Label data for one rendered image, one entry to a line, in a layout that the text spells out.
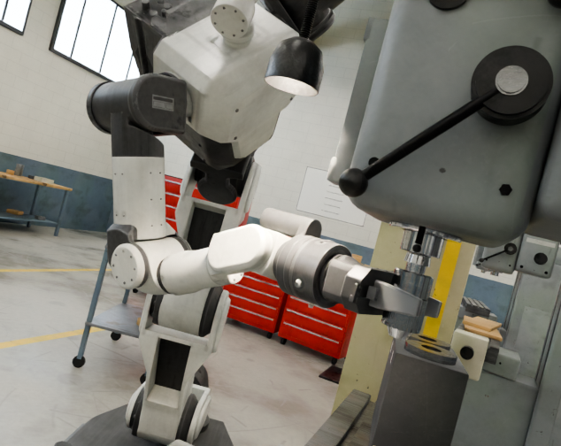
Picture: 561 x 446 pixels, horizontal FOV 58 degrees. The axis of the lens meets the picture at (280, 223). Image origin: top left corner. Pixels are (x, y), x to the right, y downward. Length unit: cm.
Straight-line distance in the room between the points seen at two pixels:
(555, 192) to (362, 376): 199
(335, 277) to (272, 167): 984
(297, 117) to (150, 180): 967
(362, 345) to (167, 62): 173
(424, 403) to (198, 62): 70
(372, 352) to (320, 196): 779
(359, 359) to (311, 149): 811
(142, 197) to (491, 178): 58
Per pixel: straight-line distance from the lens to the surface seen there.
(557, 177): 53
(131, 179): 90
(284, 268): 69
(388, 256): 237
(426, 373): 90
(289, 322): 548
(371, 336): 240
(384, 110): 56
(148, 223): 91
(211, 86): 94
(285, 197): 1027
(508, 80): 53
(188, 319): 127
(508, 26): 58
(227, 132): 100
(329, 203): 999
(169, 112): 92
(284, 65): 65
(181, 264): 84
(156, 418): 145
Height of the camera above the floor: 128
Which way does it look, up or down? level
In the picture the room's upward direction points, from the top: 15 degrees clockwise
